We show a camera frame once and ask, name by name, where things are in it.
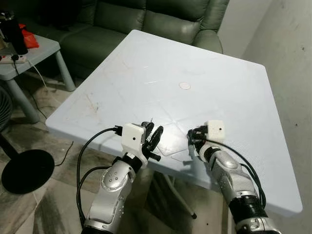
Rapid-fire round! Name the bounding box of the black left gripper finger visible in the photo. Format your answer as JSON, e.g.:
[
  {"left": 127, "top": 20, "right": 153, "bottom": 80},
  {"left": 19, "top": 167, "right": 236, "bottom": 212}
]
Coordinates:
[
  {"left": 149, "top": 125, "right": 165, "bottom": 152},
  {"left": 141, "top": 121, "right": 156, "bottom": 146}
]

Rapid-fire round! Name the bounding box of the white plastic square table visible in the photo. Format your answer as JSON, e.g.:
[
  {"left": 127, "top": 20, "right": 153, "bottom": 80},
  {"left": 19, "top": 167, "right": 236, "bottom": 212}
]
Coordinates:
[{"left": 45, "top": 29, "right": 303, "bottom": 218}]

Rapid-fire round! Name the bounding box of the green leather sofa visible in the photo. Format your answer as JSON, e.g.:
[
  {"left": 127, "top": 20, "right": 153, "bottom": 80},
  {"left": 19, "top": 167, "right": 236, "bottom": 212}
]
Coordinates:
[{"left": 29, "top": 0, "right": 230, "bottom": 79}]

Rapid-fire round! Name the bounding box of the grey side table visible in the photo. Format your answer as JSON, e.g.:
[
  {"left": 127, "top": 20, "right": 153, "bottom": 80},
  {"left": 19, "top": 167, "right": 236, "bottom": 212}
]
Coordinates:
[{"left": 0, "top": 34, "right": 77, "bottom": 124}]

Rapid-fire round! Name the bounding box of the red plastic bag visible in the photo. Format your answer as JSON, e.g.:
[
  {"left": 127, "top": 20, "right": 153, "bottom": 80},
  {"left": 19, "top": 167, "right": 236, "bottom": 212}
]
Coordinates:
[{"left": 19, "top": 23, "right": 40, "bottom": 49}]

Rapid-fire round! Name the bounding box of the white power strip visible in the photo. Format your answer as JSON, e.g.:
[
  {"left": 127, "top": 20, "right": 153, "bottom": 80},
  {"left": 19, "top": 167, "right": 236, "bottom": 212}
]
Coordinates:
[{"left": 0, "top": 54, "right": 26, "bottom": 64}]

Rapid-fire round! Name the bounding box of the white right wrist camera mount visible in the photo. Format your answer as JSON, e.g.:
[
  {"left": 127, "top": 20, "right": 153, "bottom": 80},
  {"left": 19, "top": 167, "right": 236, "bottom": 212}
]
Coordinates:
[{"left": 206, "top": 120, "right": 226, "bottom": 143}]

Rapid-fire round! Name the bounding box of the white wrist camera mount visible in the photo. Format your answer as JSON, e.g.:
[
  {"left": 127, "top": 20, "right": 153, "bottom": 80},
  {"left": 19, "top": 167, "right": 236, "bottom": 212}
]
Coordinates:
[
  {"left": 120, "top": 123, "right": 148, "bottom": 164},
  {"left": 206, "top": 120, "right": 226, "bottom": 143}
]

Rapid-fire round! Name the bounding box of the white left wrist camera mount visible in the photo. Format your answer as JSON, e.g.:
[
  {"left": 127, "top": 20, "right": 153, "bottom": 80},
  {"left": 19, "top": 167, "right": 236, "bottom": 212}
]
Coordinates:
[{"left": 120, "top": 123, "right": 148, "bottom": 164}]

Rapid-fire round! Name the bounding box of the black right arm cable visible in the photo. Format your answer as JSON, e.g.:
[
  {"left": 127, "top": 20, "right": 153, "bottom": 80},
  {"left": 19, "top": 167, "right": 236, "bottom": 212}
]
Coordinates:
[{"left": 201, "top": 138, "right": 267, "bottom": 209}]

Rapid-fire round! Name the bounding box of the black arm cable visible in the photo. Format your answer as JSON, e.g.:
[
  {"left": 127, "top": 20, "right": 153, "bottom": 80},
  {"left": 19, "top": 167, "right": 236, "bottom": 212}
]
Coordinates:
[
  {"left": 76, "top": 126, "right": 123, "bottom": 228},
  {"left": 201, "top": 138, "right": 267, "bottom": 209}
]

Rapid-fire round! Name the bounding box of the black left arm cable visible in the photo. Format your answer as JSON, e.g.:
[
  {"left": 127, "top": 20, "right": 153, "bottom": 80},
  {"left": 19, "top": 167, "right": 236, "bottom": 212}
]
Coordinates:
[{"left": 76, "top": 126, "right": 123, "bottom": 228}]

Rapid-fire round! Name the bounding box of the black floor cable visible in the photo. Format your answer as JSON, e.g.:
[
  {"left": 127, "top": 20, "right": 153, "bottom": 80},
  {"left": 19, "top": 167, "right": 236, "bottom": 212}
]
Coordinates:
[{"left": 53, "top": 141, "right": 75, "bottom": 167}]

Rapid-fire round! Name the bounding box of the thin white cable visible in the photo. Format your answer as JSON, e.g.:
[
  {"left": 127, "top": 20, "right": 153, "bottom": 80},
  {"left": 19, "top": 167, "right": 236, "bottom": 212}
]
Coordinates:
[{"left": 25, "top": 59, "right": 50, "bottom": 92}]

